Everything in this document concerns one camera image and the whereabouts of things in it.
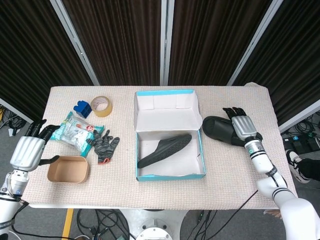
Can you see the brown paper tray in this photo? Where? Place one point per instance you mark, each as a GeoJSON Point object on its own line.
{"type": "Point", "coordinates": [67, 178]}

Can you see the grey metal partition rail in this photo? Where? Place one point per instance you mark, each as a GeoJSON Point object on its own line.
{"type": "Point", "coordinates": [300, 116]}
{"type": "Point", "coordinates": [17, 111]}

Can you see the black rubber slipper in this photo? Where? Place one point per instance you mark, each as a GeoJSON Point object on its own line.
{"type": "Point", "coordinates": [215, 130]}
{"type": "Point", "coordinates": [170, 147]}

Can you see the beige woven tablecloth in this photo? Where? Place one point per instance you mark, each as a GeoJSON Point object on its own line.
{"type": "Point", "coordinates": [225, 170]}

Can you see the teal wet wipes pack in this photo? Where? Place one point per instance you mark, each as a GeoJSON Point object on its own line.
{"type": "Point", "coordinates": [73, 133]}

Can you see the white black sneaker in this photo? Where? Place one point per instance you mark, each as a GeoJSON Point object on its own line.
{"type": "Point", "coordinates": [293, 160]}

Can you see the brown packing tape roll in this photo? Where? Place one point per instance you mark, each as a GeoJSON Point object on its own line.
{"type": "Point", "coordinates": [105, 113]}

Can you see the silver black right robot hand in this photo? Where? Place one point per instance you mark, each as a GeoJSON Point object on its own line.
{"type": "Point", "coordinates": [243, 127]}

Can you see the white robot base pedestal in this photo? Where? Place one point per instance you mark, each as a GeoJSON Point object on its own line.
{"type": "Point", "coordinates": [152, 225]}

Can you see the blue plastic block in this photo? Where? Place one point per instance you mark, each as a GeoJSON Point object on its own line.
{"type": "Point", "coordinates": [83, 111]}

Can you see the black trouser leg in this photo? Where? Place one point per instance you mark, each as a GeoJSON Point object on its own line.
{"type": "Point", "coordinates": [311, 168]}

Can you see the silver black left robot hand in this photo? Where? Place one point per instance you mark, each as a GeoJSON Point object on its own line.
{"type": "Point", "coordinates": [26, 155]}

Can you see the grey metal partition post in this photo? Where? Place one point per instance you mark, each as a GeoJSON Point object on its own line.
{"type": "Point", "coordinates": [255, 42]}
{"type": "Point", "coordinates": [75, 40]}
{"type": "Point", "coordinates": [166, 42]}

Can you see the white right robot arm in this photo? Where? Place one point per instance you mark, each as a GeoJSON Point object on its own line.
{"type": "Point", "coordinates": [275, 180]}

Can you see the blue shoe box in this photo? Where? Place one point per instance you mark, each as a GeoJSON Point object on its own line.
{"type": "Point", "coordinates": [167, 117]}

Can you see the yellow floor tape strip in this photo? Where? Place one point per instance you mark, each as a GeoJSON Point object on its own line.
{"type": "Point", "coordinates": [67, 225]}

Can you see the grey knitted work glove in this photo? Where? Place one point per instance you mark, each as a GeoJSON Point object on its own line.
{"type": "Point", "coordinates": [102, 147]}

